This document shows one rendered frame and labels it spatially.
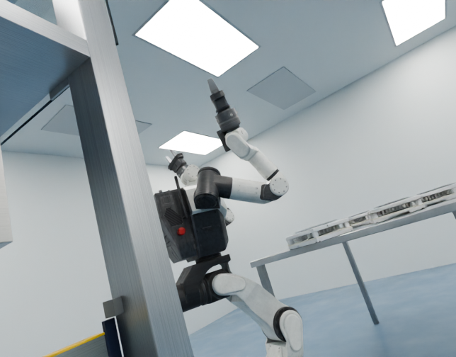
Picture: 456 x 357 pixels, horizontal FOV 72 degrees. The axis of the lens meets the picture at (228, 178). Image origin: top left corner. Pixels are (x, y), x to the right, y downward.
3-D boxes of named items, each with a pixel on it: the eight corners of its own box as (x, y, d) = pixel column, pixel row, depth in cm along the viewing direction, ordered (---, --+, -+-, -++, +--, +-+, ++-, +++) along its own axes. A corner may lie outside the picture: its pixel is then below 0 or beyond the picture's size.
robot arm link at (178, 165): (174, 168, 193) (186, 181, 190) (163, 168, 185) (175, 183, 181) (185, 152, 188) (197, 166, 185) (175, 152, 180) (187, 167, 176)
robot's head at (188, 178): (190, 183, 141) (184, 165, 143) (183, 190, 150) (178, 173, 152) (202, 180, 144) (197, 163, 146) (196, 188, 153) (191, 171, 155)
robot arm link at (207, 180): (231, 195, 119) (196, 189, 117) (227, 208, 125) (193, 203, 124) (233, 172, 127) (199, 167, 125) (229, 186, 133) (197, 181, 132)
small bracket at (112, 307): (112, 315, 40) (109, 299, 41) (124, 312, 39) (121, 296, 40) (103, 319, 39) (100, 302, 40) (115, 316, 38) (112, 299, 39)
